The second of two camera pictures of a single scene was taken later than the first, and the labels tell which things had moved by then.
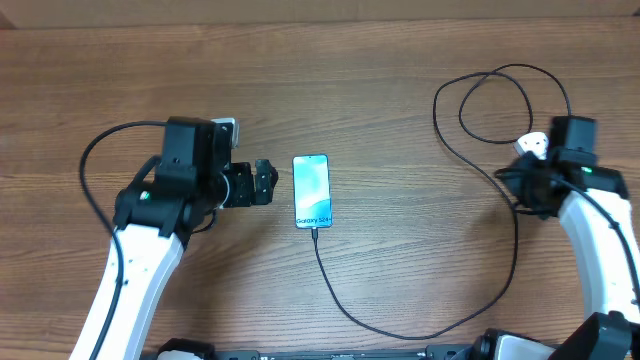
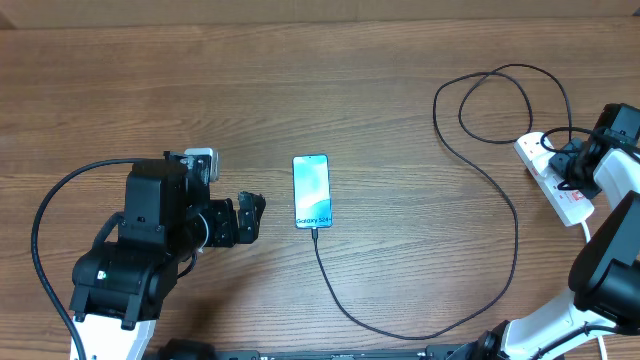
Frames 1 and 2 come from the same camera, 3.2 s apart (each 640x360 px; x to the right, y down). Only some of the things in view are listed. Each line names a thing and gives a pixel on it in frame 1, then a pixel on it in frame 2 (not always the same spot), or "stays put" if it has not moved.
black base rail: [432, 352] stays put
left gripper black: [243, 194] → [227, 234]
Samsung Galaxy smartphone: [312, 191] stays put
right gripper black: [512, 181] → [557, 162]
